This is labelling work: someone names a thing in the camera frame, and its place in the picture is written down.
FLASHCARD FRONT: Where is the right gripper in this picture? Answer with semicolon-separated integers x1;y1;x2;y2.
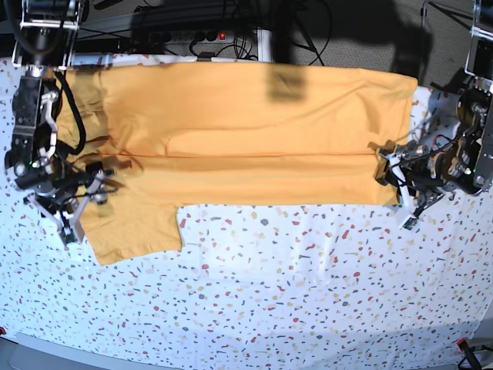
15;161;116;239

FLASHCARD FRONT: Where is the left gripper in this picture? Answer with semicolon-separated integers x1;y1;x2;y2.
375;142;454;223

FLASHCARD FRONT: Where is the yellow T-shirt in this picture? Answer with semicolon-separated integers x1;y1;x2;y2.
66;62;418;265

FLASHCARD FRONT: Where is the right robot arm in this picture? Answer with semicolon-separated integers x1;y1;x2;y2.
3;1;117;244

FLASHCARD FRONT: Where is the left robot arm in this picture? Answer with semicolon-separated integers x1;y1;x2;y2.
10;1;492;243

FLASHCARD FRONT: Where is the terrazzo pattern table cloth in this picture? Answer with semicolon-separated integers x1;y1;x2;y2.
0;53;493;368

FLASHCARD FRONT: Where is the black table clamp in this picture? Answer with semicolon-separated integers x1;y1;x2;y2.
197;52;215;62

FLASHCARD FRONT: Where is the black power strip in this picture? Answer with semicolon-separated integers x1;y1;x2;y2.
135;30;235;45

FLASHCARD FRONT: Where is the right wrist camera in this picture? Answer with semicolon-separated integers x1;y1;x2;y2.
59;224;85;245

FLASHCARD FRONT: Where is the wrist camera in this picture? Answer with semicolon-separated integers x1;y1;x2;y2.
400;217;419;230
59;224;85;245

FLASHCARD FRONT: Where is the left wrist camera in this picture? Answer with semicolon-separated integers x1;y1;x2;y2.
400;217;419;230

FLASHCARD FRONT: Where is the red clamp handle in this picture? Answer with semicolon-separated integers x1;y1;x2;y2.
457;338;483;370

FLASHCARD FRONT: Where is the black cable bundle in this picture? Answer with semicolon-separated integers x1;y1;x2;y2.
215;0;386;70

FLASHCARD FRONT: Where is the aluminium profile post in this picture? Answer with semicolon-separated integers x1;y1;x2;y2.
257;29;273;63

